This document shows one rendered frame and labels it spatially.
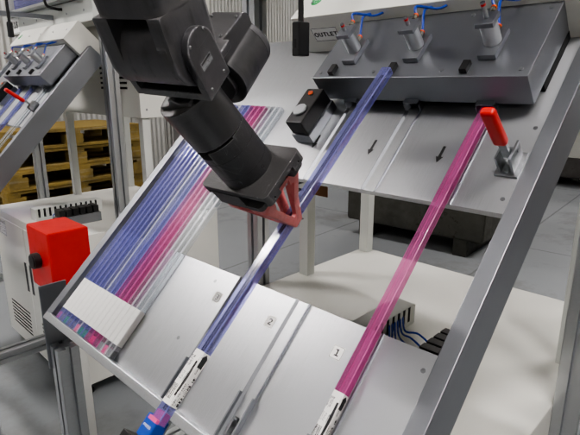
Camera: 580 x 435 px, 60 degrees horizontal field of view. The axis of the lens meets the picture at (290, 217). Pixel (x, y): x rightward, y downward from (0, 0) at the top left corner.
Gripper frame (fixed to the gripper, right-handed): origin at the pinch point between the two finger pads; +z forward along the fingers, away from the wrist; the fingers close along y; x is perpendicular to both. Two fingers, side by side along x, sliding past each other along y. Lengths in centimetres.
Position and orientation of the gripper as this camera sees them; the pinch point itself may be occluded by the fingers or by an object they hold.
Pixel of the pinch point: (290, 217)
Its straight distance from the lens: 58.1
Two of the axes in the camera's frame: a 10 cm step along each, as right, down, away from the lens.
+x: -5.0, 8.0, -3.2
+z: 4.8, 5.7, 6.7
